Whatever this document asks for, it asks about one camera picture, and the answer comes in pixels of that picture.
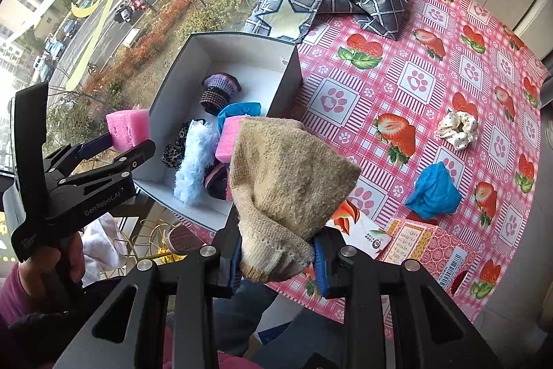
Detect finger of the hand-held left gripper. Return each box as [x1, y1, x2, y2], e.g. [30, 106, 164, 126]
[44, 133, 114, 174]
[55, 139, 157, 187]

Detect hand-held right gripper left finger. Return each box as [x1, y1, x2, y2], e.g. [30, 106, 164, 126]
[52, 222, 243, 369]

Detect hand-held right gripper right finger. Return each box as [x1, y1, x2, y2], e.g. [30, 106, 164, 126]
[313, 231, 504, 369]

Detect leopard print scrunchie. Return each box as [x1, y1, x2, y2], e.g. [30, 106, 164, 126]
[161, 118, 205, 169]

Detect light blue fluffy cloth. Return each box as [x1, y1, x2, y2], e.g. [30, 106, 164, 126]
[174, 120, 219, 206]

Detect dark knitted cup cover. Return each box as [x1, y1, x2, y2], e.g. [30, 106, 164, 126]
[203, 162, 234, 202]

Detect beige knitted sock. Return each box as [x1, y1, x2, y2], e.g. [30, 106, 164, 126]
[228, 116, 363, 282]

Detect dark striped purple sock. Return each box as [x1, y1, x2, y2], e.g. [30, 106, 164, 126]
[200, 73, 241, 116]

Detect grey cardboard box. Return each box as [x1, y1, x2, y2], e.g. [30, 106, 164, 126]
[133, 31, 303, 234]

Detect person's left forearm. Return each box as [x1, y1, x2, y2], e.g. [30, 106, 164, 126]
[0, 264, 49, 329]

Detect person's left hand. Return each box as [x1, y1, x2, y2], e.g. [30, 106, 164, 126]
[17, 230, 86, 298]

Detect person's legs in jeans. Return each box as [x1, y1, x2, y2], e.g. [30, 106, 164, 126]
[211, 277, 278, 358]

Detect striped shoe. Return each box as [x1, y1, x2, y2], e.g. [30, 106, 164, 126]
[165, 223, 215, 256]

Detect fox print card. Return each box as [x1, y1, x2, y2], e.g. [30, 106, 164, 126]
[325, 200, 392, 262]

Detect white towel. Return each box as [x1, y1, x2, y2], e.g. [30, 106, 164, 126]
[81, 212, 131, 280]

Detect pink tissue box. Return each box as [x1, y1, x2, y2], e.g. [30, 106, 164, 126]
[379, 217, 477, 297]

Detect white dotted scrunchie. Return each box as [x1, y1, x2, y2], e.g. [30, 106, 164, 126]
[435, 109, 477, 149]

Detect pink strawberry printed tablecloth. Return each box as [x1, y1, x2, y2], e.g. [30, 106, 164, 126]
[263, 0, 552, 311]

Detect yellow wire rack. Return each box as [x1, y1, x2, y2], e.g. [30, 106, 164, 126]
[124, 217, 184, 267]

